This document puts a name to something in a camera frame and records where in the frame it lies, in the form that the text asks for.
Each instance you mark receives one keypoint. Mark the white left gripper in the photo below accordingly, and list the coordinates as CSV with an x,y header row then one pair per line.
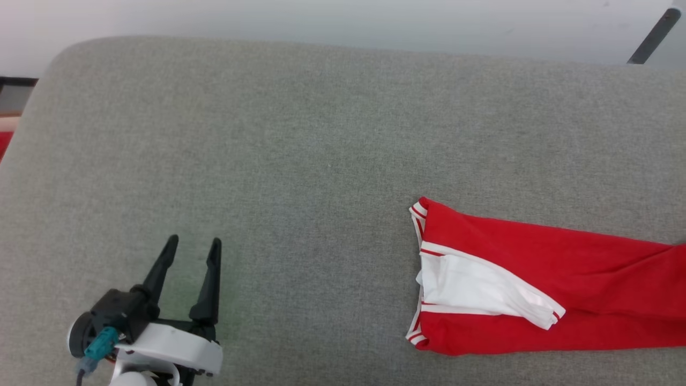
x,y
171,346

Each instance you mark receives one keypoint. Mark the red Bulls basketball jersey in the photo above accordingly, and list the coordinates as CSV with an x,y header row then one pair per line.
x,y
589,268

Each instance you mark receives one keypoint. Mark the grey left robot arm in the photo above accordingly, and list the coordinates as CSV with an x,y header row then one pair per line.
x,y
134,378

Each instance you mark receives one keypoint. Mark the red cloth in basket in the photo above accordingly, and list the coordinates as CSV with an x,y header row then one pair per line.
x,y
4,145

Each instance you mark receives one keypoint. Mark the white laundry basket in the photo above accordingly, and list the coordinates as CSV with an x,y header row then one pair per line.
x,y
8,123

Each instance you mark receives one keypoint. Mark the black metal leg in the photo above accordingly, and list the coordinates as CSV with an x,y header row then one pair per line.
x,y
654,36

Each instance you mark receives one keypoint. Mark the grey panel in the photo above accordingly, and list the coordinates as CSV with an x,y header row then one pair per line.
x,y
676,48

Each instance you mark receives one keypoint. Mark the black picture frame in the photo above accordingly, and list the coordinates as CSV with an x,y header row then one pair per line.
x,y
16,81

